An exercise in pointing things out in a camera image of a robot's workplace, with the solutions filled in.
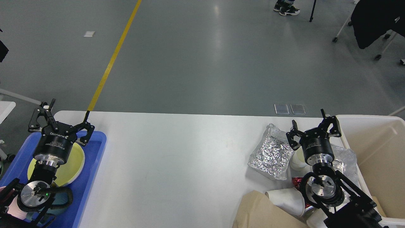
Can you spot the beige plastic bin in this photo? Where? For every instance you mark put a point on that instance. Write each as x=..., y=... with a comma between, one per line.
x=379, y=144

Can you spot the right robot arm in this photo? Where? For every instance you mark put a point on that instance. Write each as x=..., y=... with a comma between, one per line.
x=343, y=202

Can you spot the person in black sneakers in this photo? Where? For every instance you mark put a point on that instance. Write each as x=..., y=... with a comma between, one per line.
x=286, y=7

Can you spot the crumpled clear plastic wrap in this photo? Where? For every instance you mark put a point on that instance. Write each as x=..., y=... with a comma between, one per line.
x=345, y=161

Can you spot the left floor plate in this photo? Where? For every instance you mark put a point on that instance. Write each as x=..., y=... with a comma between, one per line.
x=281, y=109

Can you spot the teal mug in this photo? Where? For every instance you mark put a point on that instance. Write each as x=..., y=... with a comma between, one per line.
x=54, y=201

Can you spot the brown paper bag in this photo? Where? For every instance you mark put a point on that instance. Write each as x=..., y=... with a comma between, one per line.
x=257, y=211

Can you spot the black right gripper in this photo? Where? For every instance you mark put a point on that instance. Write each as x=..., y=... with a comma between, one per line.
x=317, y=148

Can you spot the white paper cup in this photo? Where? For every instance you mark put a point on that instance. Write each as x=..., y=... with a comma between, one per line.
x=290, y=200

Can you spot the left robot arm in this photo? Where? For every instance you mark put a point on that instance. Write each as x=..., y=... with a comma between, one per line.
x=43, y=176

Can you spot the yellow plastic plate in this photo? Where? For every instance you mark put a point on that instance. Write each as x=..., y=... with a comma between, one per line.
x=71, y=167

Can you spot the silver foil bag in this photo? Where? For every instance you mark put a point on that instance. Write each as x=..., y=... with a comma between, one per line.
x=272, y=155

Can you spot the floor plate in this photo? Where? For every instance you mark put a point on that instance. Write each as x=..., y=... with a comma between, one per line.
x=298, y=109
x=281, y=109

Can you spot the right floor plate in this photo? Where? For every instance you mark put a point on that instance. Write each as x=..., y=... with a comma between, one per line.
x=298, y=109

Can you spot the black jacket on chair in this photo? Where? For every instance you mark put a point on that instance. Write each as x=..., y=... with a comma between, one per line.
x=372, y=19

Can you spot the red snack wrapper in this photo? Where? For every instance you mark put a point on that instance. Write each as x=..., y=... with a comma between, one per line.
x=296, y=181

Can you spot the small white cup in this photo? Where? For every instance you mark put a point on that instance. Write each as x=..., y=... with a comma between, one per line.
x=297, y=161

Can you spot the pink mug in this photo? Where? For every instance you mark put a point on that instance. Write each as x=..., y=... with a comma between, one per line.
x=13, y=208

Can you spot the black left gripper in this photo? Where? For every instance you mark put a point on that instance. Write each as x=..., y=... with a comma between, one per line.
x=53, y=145

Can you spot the white side table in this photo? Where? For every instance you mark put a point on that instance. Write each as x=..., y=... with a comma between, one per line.
x=6, y=107

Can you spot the pale green plate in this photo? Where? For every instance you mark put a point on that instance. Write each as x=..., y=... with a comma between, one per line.
x=82, y=167

